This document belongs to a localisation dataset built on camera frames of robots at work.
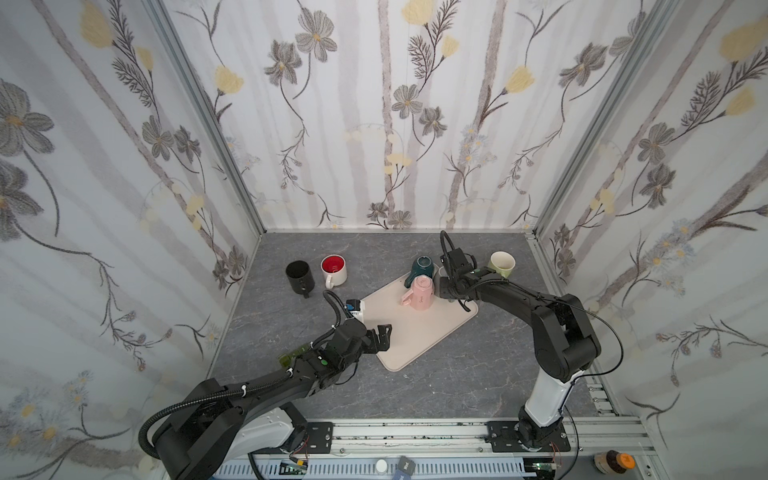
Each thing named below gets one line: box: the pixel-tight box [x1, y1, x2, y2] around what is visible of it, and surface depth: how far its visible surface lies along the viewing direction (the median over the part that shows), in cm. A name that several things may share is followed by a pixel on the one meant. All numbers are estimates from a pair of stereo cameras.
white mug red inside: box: [320, 254, 347, 290], surface depth 103 cm
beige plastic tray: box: [362, 266, 479, 372], surface depth 97 cm
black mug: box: [285, 260, 315, 299], surface depth 100 cm
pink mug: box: [400, 274, 435, 311], surface depth 95 cm
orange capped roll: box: [593, 450, 636, 475], surface depth 66 cm
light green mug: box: [487, 251, 516, 279], surface depth 102 cm
